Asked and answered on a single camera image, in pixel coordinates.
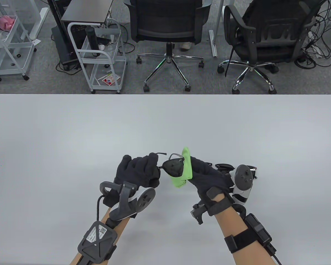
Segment tangle of black cables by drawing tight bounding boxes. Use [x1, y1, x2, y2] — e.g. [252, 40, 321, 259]
[294, 0, 331, 69]

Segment pink cloth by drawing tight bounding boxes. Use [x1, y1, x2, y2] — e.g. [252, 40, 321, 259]
[0, 12, 16, 31]

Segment white cart with curved handle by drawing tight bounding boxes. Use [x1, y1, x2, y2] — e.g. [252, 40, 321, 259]
[67, 20, 127, 95]

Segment black mesh office chair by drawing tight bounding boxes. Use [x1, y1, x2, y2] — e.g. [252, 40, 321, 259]
[128, 0, 210, 93]
[217, 0, 322, 95]

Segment black computer tower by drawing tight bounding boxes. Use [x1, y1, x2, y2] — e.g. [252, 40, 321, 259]
[51, 24, 82, 70]

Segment person's left hand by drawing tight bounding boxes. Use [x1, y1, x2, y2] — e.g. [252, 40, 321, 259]
[103, 153, 162, 208]

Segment black caged tracker with strap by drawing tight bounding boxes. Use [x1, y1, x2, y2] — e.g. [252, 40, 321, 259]
[223, 213, 277, 255]

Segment black square sunglasses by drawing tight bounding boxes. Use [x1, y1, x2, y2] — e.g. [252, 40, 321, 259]
[215, 163, 258, 180]

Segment black caged tracker white label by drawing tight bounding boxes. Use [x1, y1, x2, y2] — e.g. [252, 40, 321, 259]
[77, 221, 118, 265]

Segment black aviator sunglasses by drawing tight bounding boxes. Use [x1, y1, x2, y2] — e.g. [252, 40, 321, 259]
[150, 152, 186, 177]

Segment red white packet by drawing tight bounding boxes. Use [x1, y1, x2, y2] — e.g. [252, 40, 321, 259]
[102, 73, 121, 86]

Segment person's right hand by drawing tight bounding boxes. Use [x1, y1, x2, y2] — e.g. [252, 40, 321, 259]
[186, 156, 235, 218]

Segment person's right forearm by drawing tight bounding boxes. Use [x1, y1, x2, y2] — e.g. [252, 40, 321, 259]
[214, 206, 273, 265]

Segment black cylindrical bottle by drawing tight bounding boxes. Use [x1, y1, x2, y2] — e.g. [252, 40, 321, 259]
[85, 26, 102, 57]

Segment green microfibre cloth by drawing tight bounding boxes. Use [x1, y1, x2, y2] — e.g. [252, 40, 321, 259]
[169, 147, 194, 189]

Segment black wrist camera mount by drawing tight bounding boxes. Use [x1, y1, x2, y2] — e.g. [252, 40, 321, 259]
[190, 187, 234, 226]

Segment white desk leg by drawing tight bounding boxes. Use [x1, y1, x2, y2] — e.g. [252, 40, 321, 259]
[30, 7, 49, 41]
[208, 0, 224, 58]

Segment white metal shelf cart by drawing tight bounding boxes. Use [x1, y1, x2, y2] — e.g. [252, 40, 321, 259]
[0, 0, 37, 82]

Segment white power strip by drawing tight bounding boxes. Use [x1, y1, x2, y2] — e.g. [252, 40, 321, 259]
[306, 41, 324, 58]

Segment black braided glove cable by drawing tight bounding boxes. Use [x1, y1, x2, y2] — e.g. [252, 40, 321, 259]
[233, 205, 248, 219]

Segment person's left forearm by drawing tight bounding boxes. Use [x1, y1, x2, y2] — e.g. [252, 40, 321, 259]
[69, 207, 128, 265]

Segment dark brown side table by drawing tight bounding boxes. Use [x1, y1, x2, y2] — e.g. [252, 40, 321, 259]
[60, 0, 114, 26]

